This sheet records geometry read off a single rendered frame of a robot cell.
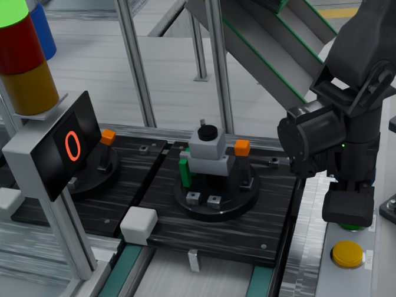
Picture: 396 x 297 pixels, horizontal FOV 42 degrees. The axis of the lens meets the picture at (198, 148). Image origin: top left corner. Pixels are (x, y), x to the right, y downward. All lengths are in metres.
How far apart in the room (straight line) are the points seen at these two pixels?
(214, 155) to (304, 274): 0.21
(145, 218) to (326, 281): 0.28
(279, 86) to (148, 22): 0.88
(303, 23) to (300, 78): 0.18
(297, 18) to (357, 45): 0.57
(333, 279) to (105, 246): 0.34
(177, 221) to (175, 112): 0.49
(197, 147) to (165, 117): 0.48
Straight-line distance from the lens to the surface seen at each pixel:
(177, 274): 0.81
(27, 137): 0.58
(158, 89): 1.35
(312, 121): 0.61
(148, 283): 0.81
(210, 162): 0.77
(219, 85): 0.95
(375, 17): 0.61
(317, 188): 0.86
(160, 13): 1.79
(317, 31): 1.18
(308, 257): 0.75
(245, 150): 0.76
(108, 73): 1.48
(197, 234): 0.78
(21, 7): 0.54
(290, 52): 1.05
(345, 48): 0.63
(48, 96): 0.57
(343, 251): 0.75
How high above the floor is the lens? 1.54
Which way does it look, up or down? 38 degrees down
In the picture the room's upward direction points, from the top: 10 degrees counter-clockwise
